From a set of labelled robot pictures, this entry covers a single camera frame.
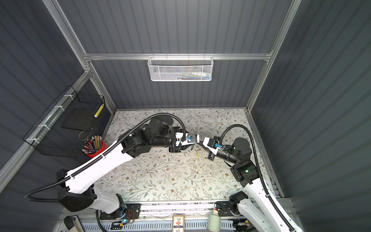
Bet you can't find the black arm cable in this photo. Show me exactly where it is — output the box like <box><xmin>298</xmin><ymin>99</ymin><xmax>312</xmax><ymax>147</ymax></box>
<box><xmin>24</xmin><ymin>112</ymin><xmax>186</xmax><ymax>203</ymax></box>
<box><xmin>219</xmin><ymin>124</ymin><xmax>296</xmax><ymax>232</ymax></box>

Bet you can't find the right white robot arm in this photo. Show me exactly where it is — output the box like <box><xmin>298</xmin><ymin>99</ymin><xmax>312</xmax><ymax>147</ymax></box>
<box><xmin>203</xmin><ymin>138</ymin><xmax>303</xmax><ymax>232</ymax></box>

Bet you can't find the slotted cable duct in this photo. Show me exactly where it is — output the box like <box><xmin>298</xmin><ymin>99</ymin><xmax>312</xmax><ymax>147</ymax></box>
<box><xmin>101</xmin><ymin>219</ymin><xmax>234</xmax><ymax>232</ymax></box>

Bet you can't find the red pencil cup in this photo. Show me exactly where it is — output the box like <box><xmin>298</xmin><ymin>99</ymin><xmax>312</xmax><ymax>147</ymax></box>
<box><xmin>82</xmin><ymin>135</ymin><xmax>108</xmax><ymax>158</ymax></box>

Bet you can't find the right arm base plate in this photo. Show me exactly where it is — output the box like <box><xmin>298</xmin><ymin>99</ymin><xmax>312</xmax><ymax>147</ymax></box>
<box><xmin>214</xmin><ymin>201</ymin><xmax>241</xmax><ymax>217</ymax></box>

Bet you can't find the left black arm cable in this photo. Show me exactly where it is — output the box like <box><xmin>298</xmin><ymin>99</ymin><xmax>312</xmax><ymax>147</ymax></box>
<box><xmin>24</xmin><ymin>112</ymin><xmax>186</xmax><ymax>203</ymax></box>

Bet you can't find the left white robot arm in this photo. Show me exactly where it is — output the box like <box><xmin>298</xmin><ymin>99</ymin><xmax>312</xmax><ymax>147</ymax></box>
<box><xmin>58</xmin><ymin>113</ymin><xmax>200</xmax><ymax>217</ymax></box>

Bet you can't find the small card box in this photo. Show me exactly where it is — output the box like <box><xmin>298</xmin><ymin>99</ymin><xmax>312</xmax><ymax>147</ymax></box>
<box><xmin>172</xmin><ymin>214</ymin><xmax>185</xmax><ymax>232</ymax></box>

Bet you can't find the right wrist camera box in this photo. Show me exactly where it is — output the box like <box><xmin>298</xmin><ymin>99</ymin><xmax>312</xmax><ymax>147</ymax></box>
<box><xmin>202</xmin><ymin>136</ymin><xmax>222</xmax><ymax>156</ymax></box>

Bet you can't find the black handle tool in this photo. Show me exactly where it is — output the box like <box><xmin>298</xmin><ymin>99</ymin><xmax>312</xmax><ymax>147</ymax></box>
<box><xmin>63</xmin><ymin>215</ymin><xmax>85</xmax><ymax>232</ymax></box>

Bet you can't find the yellow marker in basket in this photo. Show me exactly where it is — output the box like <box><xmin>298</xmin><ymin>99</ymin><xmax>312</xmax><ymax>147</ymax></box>
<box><xmin>94</xmin><ymin>103</ymin><xmax>105</xmax><ymax>118</ymax></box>

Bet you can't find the black wire wall basket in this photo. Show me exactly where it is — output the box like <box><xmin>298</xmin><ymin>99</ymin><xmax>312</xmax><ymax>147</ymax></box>
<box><xmin>23</xmin><ymin>86</ymin><xmax>105</xmax><ymax>159</ymax></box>

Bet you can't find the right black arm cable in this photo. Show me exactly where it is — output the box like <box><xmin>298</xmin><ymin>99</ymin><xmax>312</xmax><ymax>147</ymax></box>
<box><xmin>219</xmin><ymin>124</ymin><xmax>296</xmax><ymax>232</ymax></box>

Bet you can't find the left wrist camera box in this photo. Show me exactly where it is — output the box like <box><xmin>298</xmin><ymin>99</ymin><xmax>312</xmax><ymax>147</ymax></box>
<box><xmin>175</xmin><ymin>132</ymin><xmax>200</xmax><ymax>146</ymax></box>

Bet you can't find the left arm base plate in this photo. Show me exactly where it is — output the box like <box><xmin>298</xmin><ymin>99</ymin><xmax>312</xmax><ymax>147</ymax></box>
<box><xmin>99</xmin><ymin>204</ymin><xmax>142</xmax><ymax>220</ymax></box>

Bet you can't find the white mesh wall basket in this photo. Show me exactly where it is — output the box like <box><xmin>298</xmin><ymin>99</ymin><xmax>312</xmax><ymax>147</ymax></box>
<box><xmin>147</xmin><ymin>57</ymin><xmax>214</xmax><ymax>82</ymax></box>

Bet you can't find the pale green bottle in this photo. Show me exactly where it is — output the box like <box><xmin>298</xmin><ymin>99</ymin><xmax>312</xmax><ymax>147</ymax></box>
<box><xmin>207</xmin><ymin>208</ymin><xmax>221</xmax><ymax>232</ymax></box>

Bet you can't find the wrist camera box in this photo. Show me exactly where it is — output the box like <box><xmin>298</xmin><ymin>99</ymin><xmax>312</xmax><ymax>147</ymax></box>
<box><xmin>175</xmin><ymin>132</ymin><xmax>200</xmax><ymax>146</ymax></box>
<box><xmin>202</xmin><ymin>136</ymin><xmax>222</xmax><ymax>156</ymax></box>

